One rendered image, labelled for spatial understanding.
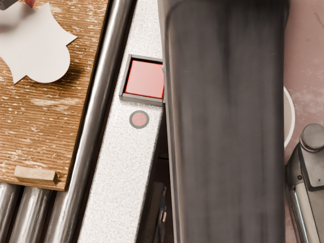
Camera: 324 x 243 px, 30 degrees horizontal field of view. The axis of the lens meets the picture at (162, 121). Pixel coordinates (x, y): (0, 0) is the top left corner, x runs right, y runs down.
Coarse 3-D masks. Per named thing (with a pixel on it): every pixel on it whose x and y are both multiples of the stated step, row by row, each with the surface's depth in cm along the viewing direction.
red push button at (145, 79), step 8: (136, 64) 96; (144, 64) 96; (152, 64) 96; (160, 64) 96; (136, 72) 96; (144, 72) 96; (152, 72) 96; (160, 72) 96; (128, 80) 95; (136, 80) 95; (144, 80) 95; (152, 80) 95; (160, 80) 95; (128, 88) 95; (136, 88) 95; (144, 88) 95; (152, 88) 94; (160, 88) 94; (152, 96) 94; (160, 96) 94
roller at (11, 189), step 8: (0, 184) 90; (8, 184) 90; (16, 184) 91; (0, 192) 89; (8, 192) 90; (16, 192) 91; (0, 200) 89; (8, 200) 90; (16, 200) 91; (0, 208) 89; (8, 208) 89; (0, 216) 88; (8, 216) 89; (0, 224) 88; (8, 224) 89; (0, 232) 88; (0, 240) 88
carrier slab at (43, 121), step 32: (64, 0) 101; (96, 0) 100; (96, 32) 98; (0, 64) 96; (0, 96) 94; (32, 96) 94; (64, 96) 94; (0, 128) 92; (32, 128) 92; (64, 128) 91; (0, 160) 90; (32, 160) 90; (64, 160) 89
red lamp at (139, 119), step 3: (135, 114) 94; (138, 114) 94; (141, 114) 94; (135, 117) 94; (138, 117) 94; (141, 117) 94; (144, 117) 94; (132, 120) 94; (135, 120) 94; (138, 120) 94; (141, 120) 94; (144, 120) 94; (135, 123) 94; (138, 123) 94; (141, 123) 94; (144, 123) 94
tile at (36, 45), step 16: (0, 16) 89; (16, 16) 90; (32, 16) 90; (48, 16) 91; (0, 32) 89; (16, 32) 89; (32, 32) 90; (48, 32) 90; (64, 32) 91; (0, 48) 89; (16, 48) 89; (32, 48) 89; (48, 48) 90; (64, 48) 90; (16, 64) 89; (32, 64) 89; (48, 64) 89; (64, 64) 90; (16, 80) 88; (32, 80) 89; (48, 80) 89
